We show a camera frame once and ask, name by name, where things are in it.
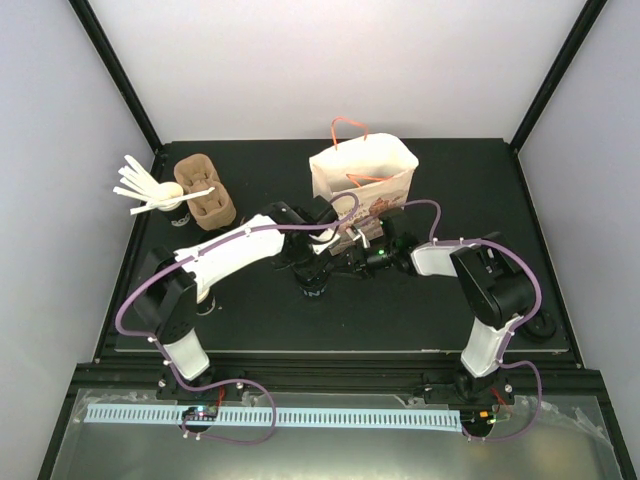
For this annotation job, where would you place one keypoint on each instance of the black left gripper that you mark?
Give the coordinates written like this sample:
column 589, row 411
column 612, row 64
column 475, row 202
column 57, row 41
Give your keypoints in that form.
column 325, row 261

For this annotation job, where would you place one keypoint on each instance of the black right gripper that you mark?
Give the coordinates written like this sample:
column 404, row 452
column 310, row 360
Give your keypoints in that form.
column 358, row 263

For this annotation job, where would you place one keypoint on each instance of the black paper coffee cup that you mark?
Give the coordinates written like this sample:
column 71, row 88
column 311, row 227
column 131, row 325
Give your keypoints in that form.
column 206, row 304
column 313, row 287

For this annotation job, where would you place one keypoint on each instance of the cream bear-print paper bag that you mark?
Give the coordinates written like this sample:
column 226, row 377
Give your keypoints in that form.
column 378, row 168

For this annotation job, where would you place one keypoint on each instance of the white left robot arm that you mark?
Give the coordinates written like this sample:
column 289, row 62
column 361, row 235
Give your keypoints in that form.
column 179, row 287

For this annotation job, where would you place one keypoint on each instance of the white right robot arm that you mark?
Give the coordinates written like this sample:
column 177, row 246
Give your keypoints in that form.
column 501, row 290

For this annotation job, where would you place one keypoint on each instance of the stacked brown pulp cup carriers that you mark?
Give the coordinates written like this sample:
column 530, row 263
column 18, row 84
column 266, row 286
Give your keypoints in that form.
column 214, row 209

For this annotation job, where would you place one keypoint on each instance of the white plastic stirrers bundle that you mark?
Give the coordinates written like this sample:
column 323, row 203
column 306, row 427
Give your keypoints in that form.
column 138, row 184

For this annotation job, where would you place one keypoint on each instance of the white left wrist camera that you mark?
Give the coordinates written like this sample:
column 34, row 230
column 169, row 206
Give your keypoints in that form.
column 326, row 243

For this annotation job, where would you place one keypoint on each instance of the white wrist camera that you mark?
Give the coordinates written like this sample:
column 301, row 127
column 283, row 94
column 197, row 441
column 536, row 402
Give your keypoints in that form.
column 326, row 243
column 357, row 236

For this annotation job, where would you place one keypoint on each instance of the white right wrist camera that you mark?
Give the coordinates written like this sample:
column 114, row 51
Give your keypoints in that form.
column 357, row 236

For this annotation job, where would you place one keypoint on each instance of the black frame foot knob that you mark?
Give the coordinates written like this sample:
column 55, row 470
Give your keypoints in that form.
column 540, row 328

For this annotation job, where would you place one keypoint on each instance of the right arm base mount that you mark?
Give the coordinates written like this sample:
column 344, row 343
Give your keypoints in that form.
column 460, row 387

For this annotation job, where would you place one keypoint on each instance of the light blue slotted cable duct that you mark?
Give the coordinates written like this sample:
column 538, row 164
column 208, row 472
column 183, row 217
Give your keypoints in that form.
column 282, row 417

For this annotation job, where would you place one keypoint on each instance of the black aluminium front rail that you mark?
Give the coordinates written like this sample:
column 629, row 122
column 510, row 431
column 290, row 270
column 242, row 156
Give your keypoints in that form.
column 333, row 373

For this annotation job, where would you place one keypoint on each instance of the left black frame post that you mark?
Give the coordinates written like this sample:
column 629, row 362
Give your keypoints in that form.
column 107, row 54

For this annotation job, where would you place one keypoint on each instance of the black frame post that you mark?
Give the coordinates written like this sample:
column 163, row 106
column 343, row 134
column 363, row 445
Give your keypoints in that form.
column 107, row 54
column 573, row 42

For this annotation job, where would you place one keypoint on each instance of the right black frame post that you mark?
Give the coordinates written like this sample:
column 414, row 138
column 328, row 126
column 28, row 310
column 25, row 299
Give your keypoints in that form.
column 573, row 42

